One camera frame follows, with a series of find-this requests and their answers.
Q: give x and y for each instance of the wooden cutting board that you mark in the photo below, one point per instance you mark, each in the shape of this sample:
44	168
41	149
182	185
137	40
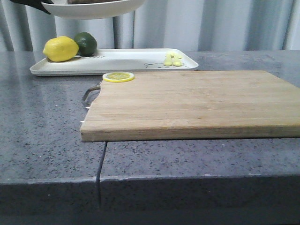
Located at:
194	105

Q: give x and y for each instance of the white round plate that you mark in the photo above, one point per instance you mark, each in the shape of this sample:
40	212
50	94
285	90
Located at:
61	8

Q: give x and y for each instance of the grey curtain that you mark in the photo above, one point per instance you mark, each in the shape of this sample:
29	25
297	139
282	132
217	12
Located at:
188	25

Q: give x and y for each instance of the metal cutting board handle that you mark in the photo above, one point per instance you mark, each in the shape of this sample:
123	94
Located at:
88	91

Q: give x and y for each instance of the yellow corn kernel pieces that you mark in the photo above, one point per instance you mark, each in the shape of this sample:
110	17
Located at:
173	59

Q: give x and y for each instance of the white rectangular tray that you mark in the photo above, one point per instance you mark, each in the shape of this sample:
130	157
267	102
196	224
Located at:
111	60

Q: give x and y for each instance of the green lime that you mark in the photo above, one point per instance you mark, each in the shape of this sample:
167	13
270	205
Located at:
87	44

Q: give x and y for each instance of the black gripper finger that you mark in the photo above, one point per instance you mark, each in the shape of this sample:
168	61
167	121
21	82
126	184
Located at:
37	4

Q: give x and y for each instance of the yellow lemon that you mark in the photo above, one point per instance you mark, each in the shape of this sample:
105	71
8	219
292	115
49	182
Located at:
60	49

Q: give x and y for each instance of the lemon slice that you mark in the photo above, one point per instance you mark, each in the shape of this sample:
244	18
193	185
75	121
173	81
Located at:
118	77

